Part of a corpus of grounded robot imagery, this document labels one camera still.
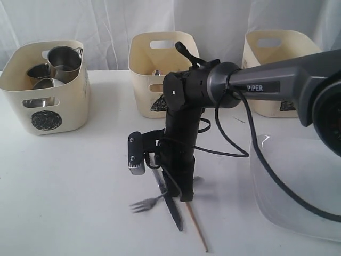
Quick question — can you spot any stainless steel mug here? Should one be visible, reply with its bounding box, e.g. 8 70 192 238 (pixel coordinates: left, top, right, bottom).
26 63 51 85
47 46 83 84

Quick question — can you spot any white square plate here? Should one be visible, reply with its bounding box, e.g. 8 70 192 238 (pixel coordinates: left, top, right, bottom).
249 135 340 242

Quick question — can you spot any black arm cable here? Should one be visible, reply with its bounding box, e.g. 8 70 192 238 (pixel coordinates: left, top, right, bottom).
145 68 341 222

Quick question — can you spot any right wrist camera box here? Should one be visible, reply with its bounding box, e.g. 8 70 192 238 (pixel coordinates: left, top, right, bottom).
127 131 145 175

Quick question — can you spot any brown wooden chopstick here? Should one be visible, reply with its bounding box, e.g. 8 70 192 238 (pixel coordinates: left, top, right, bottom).
185 202 209 253

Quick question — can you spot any cream bin with black triangle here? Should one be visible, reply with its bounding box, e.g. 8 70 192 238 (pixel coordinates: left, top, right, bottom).
128 31 199 118

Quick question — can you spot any stainless steel fork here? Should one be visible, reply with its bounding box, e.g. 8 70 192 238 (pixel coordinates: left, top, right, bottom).
129 192 167 213

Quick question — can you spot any cream bin with black square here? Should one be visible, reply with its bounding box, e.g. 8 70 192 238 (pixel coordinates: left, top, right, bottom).
242 29 322 117

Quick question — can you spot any stainless steel knife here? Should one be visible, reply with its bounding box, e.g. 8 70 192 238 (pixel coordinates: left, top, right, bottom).
152 168 184 232

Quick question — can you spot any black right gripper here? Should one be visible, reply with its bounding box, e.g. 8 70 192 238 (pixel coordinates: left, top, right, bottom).
141 108 204 202

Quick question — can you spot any white curtain backdrop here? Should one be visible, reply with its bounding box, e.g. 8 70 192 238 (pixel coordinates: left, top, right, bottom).
1 1 340 70

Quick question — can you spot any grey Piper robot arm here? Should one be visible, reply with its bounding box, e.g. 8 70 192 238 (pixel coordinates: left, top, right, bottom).
145 50 340 202

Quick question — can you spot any cream bin with black circle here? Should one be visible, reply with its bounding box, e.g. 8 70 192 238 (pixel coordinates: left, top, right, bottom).
1 40 90 135

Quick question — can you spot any white ceramic bowl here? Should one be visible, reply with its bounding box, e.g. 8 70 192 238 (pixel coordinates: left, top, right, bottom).
51 78 65 87

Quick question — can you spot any stainless steel bowl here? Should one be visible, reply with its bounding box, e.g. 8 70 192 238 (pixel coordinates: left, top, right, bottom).
22 78 55 108

